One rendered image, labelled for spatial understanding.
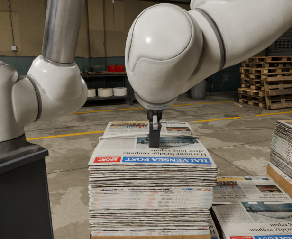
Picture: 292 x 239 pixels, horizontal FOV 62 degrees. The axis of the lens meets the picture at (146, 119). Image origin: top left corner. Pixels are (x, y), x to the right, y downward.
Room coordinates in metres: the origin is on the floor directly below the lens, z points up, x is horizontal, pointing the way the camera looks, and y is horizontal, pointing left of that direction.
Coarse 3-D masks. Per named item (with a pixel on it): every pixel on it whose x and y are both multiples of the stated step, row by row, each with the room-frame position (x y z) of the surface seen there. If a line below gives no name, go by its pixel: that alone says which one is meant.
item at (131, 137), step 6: (108, 138) 0.68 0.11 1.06; (114, 138) 0.67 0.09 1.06; (120, 138) 0.67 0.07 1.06; (126, 138) 0.67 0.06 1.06; (132, 138) 0.67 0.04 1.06; (138, 138) 0.67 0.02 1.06; (144, 138) 0.67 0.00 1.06; (162, 138) 0.67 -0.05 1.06; (168, 138) 0.67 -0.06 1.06; (174, 138) 0.67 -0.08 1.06; (180, 138) 0.67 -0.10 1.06; (186, 138) 0.67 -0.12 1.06; (192, 138) 0.67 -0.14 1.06
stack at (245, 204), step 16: (224, 176) 0.88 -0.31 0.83; (240, 176) 0.88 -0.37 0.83; (256, 176) 0.88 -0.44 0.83; (224, 192) 0.76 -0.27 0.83; (240, 192) 0.76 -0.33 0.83; (256, 192) 0.76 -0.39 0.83; (272, 192) 0.76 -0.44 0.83; (224, 208) 0.67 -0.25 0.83; (240, 208) 0.67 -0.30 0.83; (256, 208) 0.67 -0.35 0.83; (272, 208) 0.67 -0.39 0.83; (288, 208) 0.67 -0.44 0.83; (224, 224) 0.59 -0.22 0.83; (240, 224) 0.59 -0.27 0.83; (256, 224) 0.59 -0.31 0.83; (272, 224) 0.59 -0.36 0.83; (288, 224) 0.59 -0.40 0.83
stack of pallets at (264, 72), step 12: (264, 60) 6.38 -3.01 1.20; (276, 60) 7.32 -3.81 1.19; (288, 60) 6.98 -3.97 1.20; (240, 72) 6.96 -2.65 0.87; (252, 72) 6.60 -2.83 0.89; (264, 72) 6.29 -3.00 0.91; (276, 72) 6.54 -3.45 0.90; (288, 72) 6.72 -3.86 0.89; (252, 84) 6.65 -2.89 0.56; (240, 96) 6.91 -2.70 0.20; (252, 96) 6.54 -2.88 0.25; (264, 96) 6.32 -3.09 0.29; (276, 96) 6.52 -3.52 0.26
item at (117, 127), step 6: (108, 126) 0.78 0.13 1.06; (114, 126) 0.78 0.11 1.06; (120, 126) 0.78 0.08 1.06; (126, 126) 0.78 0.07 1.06; (132, 126) 0.78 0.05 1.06; (138, 126) 0.78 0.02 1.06; (144, 126) 0.78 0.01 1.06; (162, 126) 0.79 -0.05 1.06; (168, 126) 0.79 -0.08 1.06; (174, 126) 0.79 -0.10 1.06; (180, 126) 0.79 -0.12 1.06; (186, 126) 0.79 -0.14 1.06; (108, 132) 0.72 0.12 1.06; (114, 132) 0.72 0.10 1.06; (120, 132) 0.72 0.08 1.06; (126, 132) 0.72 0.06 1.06; (132, 132) 0.72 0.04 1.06; (168, 132) 0.72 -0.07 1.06; (174, 132) 0.72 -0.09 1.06; (180, 132) 0.72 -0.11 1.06; (186, 132) 0.72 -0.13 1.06; (192, 132) 0.72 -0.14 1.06
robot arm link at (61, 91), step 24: (48, 0) 0.75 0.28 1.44; (72, 0) 0.74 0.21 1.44; (48, 24) 0.76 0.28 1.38; (72, 24) 0.76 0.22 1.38; (48, 48) 0.77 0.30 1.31; (72, 48) 0.79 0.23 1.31; (48, 72) 0.76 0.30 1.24; (72, 72) 0.80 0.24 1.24; (48, 96) 0.76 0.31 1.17; (72, 96) 0.82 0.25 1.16
